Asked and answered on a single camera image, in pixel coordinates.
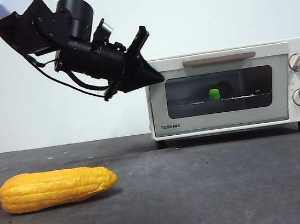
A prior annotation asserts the glass oven door with handle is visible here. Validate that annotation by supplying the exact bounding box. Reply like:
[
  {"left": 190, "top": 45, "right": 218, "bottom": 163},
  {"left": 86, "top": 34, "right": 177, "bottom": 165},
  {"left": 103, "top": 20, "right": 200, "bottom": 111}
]
[{"left": 144, "top": 41, "right": 300, "bottom": 138}]

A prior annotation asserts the metal wire oven rack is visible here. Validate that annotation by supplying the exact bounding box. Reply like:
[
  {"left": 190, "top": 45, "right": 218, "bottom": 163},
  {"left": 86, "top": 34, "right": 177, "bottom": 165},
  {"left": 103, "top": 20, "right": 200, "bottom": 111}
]
[{"left": 176, "top": 90, "right": 273, "bottom": 108}]

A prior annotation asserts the purple eggplant with green stem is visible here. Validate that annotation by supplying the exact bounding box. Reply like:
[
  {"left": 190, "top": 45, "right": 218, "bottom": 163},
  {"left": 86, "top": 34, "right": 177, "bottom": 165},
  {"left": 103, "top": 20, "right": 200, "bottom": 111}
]
[{"left": 206, "top": 79, "right": 235, "bottom": 102}]

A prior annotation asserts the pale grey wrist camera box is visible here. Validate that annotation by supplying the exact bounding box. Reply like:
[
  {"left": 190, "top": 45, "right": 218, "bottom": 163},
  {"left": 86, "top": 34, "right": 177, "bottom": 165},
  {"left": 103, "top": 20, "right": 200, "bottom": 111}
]
[{"left": 90, "top": 16, "right": 115, "bottom": 43}]

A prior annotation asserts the yellow corn cob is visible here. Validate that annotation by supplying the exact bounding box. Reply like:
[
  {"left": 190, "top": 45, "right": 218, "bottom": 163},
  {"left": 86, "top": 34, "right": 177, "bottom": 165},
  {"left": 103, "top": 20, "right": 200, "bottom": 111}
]
[{"left": 0, "top": 161, "right": 122, "bottom": 217}]

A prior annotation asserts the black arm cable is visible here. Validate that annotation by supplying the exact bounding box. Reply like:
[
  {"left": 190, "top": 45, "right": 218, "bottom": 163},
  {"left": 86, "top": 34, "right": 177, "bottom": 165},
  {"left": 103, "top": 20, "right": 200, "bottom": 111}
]
[{"left": 25, "top": 42, "right": 116, "bottom": 111}]

